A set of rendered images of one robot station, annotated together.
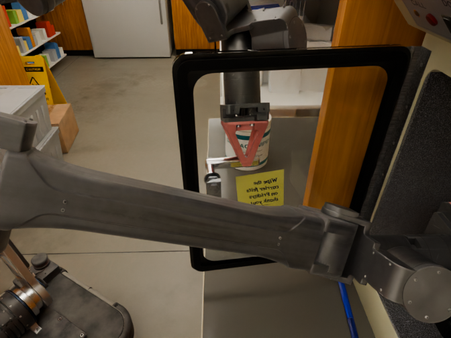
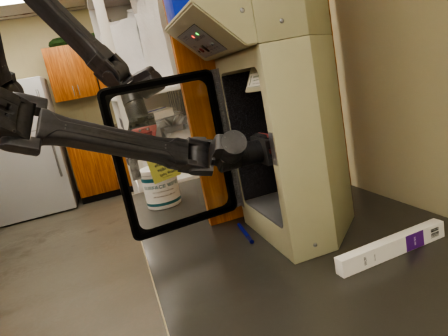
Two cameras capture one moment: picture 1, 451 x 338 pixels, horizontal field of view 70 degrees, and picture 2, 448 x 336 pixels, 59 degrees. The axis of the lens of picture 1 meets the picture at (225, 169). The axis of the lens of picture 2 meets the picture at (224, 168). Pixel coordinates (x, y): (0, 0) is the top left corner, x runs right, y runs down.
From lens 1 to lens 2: 0.65 m
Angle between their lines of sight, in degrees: 26
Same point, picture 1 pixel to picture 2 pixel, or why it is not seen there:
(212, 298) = (154, 259)
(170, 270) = not seen: outside the picture
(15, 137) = (43, 103)
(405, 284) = (221, 140)
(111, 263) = not seen: outside the picture
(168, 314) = not seen: outside the picture
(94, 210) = (77, 129)
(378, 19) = (195, 65)
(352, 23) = (183, 69)
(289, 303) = (208, 245)
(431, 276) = (231, 135)
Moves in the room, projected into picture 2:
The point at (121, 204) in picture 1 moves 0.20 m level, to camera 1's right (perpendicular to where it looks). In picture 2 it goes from (88, 127) to (185, 107)
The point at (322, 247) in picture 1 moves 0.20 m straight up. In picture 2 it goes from (191, 153) to (173, 65)
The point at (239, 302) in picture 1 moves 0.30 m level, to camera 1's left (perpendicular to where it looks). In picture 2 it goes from (173, 255) to (54, 290)
